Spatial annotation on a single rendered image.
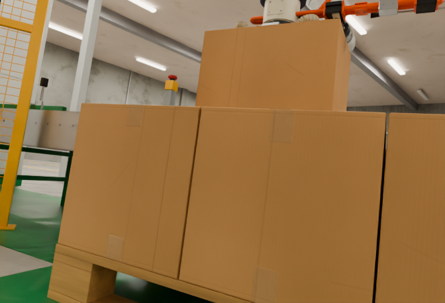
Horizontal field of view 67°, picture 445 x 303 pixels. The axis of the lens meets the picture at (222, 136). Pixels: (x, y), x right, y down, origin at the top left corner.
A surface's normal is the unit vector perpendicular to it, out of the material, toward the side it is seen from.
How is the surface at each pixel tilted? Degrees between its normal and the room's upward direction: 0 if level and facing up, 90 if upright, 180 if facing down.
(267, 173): 90
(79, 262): 90
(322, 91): 90
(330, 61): 90
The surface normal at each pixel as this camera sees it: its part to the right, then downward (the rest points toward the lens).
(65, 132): -0.43, -0.15
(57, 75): 0.73, 0.02
